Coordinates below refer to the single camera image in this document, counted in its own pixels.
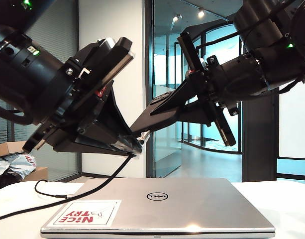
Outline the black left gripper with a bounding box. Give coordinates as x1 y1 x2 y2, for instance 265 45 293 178
22 37 143 154

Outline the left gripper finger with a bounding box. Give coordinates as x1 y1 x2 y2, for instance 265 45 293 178
52 123 137 158

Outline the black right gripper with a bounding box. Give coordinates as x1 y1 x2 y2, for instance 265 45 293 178
149 32 237 147

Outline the black smartphone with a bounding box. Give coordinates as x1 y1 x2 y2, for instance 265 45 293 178
129 84 193 136

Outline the black charging cable silver plug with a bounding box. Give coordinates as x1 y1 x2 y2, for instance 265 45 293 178
0 130 151 222

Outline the low brown cardboard box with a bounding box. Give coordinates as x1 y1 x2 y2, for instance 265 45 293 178
24 166 48 182

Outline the grey mailer bag red print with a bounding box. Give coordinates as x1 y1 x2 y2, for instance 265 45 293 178
7 153 36 180

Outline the white sticker red text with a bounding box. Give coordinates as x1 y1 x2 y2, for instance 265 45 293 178
47 200 122 228

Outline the open brown cardboard box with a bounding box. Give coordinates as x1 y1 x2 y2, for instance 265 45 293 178
0 141 28 157

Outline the narrow grey venetian blind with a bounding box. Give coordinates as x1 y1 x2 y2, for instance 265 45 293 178
0 96 8 145

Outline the dark maroon bag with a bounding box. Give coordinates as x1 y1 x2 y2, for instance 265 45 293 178
0 170 25 192

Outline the silver Dell laptop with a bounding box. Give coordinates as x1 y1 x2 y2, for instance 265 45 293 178
40 177 277 239

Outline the wide grey venetian blind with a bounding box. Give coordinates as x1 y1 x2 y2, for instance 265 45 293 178
14 0 80 180

